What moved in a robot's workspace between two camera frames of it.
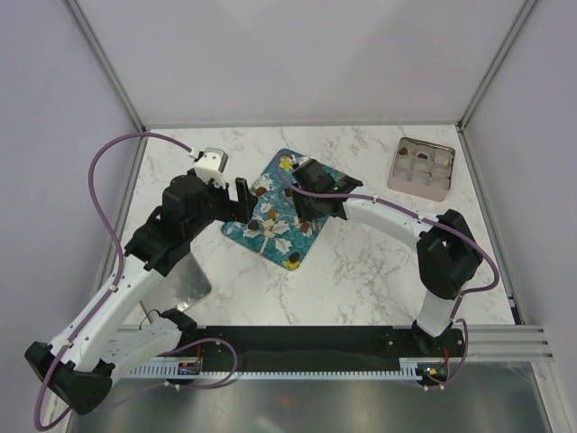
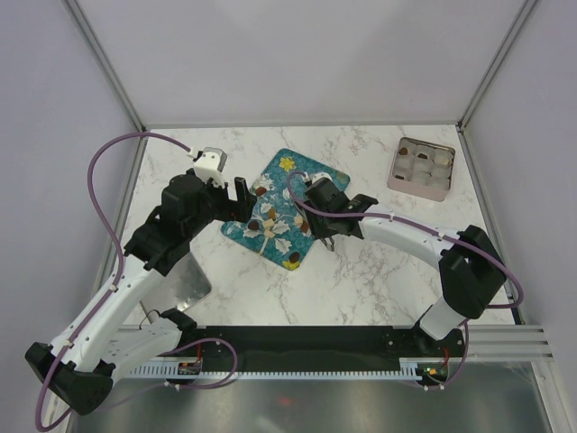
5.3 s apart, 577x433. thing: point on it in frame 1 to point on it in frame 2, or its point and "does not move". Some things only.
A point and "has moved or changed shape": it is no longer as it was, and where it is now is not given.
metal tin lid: [187, 282] does not move
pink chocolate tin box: [422, 170] does not move
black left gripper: [232, 211] does not move
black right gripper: [297, 193] to [316, 230]
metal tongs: [311, 210] has moved or changed shape
